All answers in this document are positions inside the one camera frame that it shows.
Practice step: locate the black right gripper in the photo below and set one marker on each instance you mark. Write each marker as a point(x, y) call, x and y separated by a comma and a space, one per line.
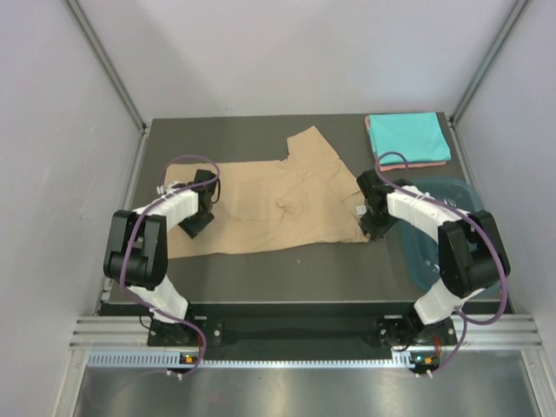
point(368, 227)

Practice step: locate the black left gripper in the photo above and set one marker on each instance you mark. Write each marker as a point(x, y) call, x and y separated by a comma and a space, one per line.
point(191, 228)

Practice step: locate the beige t shirt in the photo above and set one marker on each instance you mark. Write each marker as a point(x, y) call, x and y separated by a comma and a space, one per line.
point(309, 197)

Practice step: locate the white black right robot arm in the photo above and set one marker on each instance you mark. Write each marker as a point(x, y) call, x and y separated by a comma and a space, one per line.
point(472, 257)

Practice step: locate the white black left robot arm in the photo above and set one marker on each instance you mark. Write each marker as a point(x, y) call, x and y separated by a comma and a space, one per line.
point(137, 252)

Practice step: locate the teal plastic bin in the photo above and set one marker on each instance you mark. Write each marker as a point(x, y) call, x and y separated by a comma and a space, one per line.
point(420, 250)

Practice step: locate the folded turquoise t shirt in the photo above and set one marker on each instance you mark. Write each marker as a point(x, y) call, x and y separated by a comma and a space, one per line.
point(408, 137)

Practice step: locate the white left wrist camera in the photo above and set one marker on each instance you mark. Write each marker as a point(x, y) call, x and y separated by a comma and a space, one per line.
point(165, 189)

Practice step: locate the grey slotted cable duct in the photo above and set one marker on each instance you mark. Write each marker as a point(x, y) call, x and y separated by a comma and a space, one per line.
point(179, 360)

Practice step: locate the aluminium front frame rail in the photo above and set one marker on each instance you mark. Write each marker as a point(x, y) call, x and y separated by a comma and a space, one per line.
point(510, 332)

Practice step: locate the left aluminium corner post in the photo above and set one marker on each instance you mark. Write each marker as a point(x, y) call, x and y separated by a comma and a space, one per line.
point(83, 23)

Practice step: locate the aluminium corner post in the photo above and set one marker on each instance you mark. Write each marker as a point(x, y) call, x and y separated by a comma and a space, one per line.
point(83, 23)
point(509, 24)

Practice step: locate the right aluminium corner post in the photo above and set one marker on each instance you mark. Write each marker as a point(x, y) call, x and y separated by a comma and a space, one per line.
point(509, 24)

